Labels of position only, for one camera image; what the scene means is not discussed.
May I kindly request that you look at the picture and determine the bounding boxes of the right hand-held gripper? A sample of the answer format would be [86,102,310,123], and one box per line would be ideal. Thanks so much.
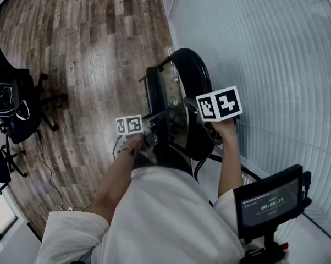
[183,85,244,146]

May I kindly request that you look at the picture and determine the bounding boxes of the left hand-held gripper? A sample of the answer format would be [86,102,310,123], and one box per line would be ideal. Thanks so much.
[115,114,159,151]

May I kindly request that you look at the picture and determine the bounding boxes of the black folding chair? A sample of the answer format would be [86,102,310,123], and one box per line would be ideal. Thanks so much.
[137,47,224,173]

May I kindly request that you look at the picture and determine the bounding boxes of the person's right forearm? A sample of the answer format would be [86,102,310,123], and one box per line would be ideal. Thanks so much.
[217,135,245,197]

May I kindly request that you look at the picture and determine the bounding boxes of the person's left forearm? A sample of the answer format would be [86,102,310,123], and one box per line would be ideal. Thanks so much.
[87,147,140,225]

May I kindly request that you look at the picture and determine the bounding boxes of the black padded office chair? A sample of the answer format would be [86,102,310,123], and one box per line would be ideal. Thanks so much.
[0,38,69,145]

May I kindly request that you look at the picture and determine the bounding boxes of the person's left hand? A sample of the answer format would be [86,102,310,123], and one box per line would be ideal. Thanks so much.
[124,132,144,152]

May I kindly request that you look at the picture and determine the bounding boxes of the person's right hand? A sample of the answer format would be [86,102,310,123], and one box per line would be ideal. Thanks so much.
[215,118,238,145]

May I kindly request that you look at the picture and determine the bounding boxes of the clear plastic bottle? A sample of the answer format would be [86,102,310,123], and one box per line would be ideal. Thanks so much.
[167,93,180,107]

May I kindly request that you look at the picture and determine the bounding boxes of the camouflage bag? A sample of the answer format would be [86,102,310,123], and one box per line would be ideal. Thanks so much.
[165,104,189,136]

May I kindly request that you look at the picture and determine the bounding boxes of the person's black trousers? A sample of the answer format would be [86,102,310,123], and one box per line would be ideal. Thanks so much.
[153,143,195,177]

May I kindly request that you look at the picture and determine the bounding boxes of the person's white shirt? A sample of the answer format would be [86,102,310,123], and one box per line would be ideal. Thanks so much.
[35,166,246,264]

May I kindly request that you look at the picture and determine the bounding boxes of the small black monitor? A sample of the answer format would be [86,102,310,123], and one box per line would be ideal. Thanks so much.
[233,163,312,240]

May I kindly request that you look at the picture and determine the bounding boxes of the black backpack white trim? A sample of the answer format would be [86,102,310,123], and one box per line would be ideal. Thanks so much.
[0,85,31,125]

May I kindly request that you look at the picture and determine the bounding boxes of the silver bracelet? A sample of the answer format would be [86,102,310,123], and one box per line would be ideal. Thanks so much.
[116,145,137,156]

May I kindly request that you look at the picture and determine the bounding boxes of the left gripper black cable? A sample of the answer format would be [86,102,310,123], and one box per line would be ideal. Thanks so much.
[112,135,124,162]

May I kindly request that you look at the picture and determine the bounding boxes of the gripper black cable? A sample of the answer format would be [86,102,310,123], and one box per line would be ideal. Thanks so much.
[192,152,262,206]
[112,135,124,162]

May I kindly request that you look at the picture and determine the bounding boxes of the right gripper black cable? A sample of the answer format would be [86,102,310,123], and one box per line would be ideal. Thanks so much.
[192,152,262,206]

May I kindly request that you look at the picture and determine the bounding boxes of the thin black floor cable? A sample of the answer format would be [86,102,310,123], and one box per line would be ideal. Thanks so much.
[36,136,89,212]

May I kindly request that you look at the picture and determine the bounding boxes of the black monitor mount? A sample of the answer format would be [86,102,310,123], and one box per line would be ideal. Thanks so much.
[239,225,289,264]

